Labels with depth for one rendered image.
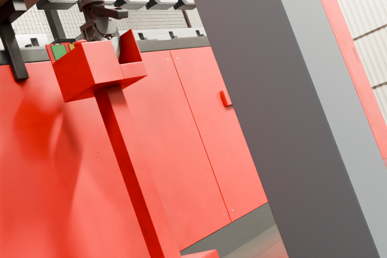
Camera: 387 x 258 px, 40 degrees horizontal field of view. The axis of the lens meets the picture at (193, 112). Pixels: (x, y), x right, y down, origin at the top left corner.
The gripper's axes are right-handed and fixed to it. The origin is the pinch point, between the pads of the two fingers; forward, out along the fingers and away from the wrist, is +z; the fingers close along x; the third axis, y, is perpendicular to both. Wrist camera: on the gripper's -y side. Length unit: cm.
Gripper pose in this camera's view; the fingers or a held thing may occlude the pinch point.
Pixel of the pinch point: (114, 62)
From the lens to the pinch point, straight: 162.3
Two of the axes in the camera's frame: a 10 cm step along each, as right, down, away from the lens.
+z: 2.8, 9.6, -0.3
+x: -6.5, 1.7, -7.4
